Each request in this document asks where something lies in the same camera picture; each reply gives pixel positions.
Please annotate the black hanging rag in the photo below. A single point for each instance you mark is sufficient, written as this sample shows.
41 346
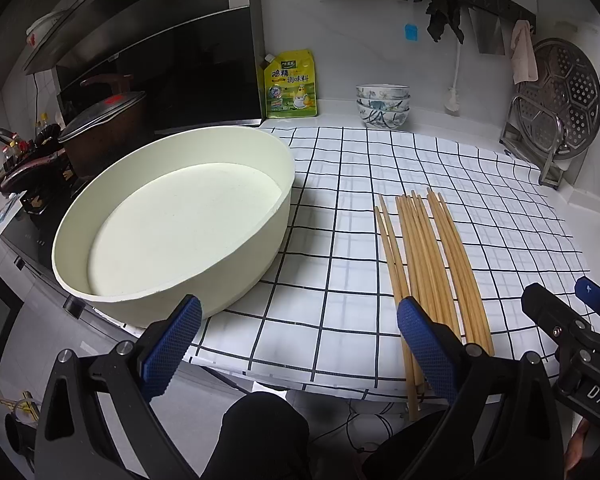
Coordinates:
444 13

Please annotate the round steel steamer plate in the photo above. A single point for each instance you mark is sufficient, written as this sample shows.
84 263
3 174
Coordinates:
569 86

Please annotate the white hanging brush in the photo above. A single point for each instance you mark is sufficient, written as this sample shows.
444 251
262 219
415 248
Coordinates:
452 102

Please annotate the bottom floral porcelain bowl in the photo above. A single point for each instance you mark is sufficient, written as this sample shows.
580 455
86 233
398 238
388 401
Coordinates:
382 119

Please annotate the middle floral porcelain bowl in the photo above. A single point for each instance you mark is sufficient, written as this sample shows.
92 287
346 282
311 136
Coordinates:
386 105

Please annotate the floral porcelain bowl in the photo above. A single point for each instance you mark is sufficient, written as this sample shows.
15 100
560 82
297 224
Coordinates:
386 105
382 119
383 91

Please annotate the condiment bottles cluster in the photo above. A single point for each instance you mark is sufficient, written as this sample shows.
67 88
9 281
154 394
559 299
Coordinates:
44 141

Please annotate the cream oval basin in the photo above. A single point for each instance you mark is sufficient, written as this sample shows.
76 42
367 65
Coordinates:
202 212

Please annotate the white black checkered cloth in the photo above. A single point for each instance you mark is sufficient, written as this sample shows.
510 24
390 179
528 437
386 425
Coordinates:
323 317

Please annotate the dark cooking pot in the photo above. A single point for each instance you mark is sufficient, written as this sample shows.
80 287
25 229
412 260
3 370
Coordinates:
99 147

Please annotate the black range hood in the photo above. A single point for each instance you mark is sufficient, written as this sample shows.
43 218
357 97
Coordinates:
197 62

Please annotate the steel dish rack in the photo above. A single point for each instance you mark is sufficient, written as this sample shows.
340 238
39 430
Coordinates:
516 137

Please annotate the person's right hand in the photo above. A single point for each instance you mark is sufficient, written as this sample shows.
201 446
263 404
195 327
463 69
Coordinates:
575 446

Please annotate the glass pot lid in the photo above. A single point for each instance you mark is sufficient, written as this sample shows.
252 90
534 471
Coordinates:
100 113

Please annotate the dark frying pan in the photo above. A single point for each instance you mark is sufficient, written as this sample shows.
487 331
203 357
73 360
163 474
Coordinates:
37 173

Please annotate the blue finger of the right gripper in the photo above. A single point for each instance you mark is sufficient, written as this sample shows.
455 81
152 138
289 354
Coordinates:
550 314
588 292

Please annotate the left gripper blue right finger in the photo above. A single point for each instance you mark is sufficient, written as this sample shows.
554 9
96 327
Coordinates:
434 346

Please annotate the blue wall sticker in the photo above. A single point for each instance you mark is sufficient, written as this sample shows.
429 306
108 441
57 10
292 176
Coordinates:
411 32

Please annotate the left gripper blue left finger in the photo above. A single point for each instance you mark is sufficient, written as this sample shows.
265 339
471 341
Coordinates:
165 343

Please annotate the top floral porcelain bowl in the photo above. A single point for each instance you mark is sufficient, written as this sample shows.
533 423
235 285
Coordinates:
383 91

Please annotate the yellow seasoning pouch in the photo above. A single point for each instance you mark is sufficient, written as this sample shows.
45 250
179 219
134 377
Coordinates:
290 85

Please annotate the pink hanging towel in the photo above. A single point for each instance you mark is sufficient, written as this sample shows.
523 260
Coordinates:
523 57

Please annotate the wooden chopstick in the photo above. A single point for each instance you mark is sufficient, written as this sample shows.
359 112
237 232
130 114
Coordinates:
392 252
421 237
469 323
416 263
409 367
445 307
476 326
475 299
432 288

